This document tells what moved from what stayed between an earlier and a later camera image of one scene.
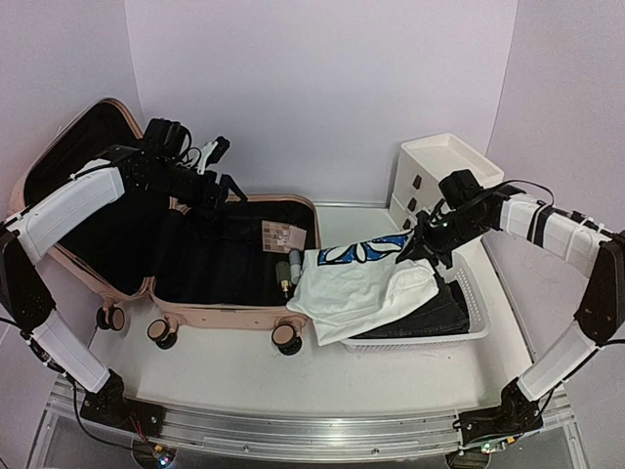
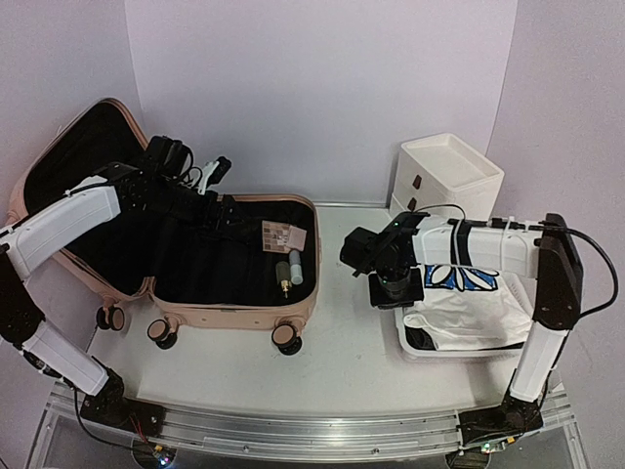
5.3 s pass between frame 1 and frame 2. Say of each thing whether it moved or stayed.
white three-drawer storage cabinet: stayed
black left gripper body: moved
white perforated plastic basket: moved
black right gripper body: moved
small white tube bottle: stayed
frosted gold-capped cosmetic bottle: stayed
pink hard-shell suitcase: stayed
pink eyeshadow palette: stayed
